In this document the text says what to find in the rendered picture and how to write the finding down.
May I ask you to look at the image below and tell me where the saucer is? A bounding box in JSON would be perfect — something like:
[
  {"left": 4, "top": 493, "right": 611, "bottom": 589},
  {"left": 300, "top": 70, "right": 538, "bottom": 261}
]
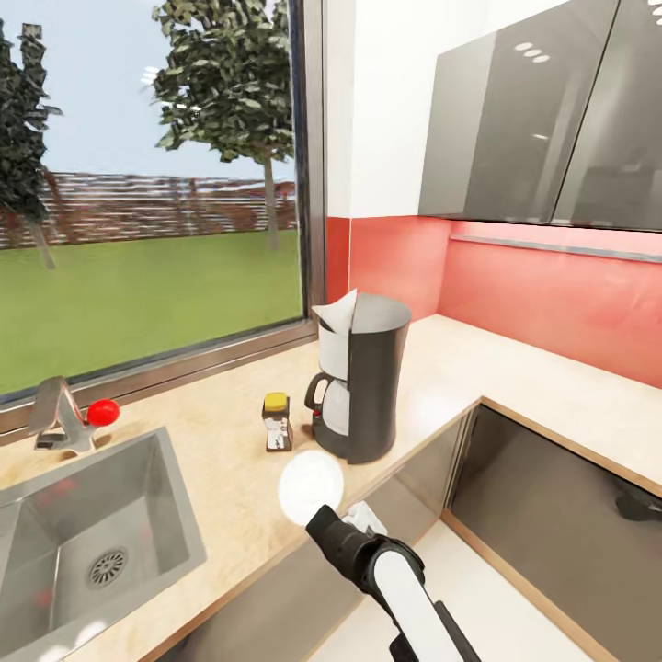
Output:
[{"left": 279, "top": 450, "right": 344, "bottom": 526}]

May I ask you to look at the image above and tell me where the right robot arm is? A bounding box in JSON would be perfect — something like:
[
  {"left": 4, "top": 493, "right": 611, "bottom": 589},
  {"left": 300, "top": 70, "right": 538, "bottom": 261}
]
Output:
[{"left": 305, "top": 499, "right": 483, "bottom": 662}]

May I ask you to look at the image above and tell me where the bottle of coffee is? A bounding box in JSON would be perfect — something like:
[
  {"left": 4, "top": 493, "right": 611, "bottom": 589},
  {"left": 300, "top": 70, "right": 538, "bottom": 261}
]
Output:
[{"left": 261, "top": 393, "right": 293, "bottom": 452}]

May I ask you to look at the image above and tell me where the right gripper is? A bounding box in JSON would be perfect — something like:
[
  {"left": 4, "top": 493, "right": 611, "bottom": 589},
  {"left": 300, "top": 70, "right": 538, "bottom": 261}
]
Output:
[{"left": 305, "top": 506, "right": 361, "bottom": 573}]

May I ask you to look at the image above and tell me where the paper coffee filter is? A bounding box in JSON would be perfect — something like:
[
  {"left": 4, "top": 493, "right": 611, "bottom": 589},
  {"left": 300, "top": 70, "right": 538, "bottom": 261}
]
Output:
[{"left": 312, "top": 290, "right": 357, "bottom": 335}]

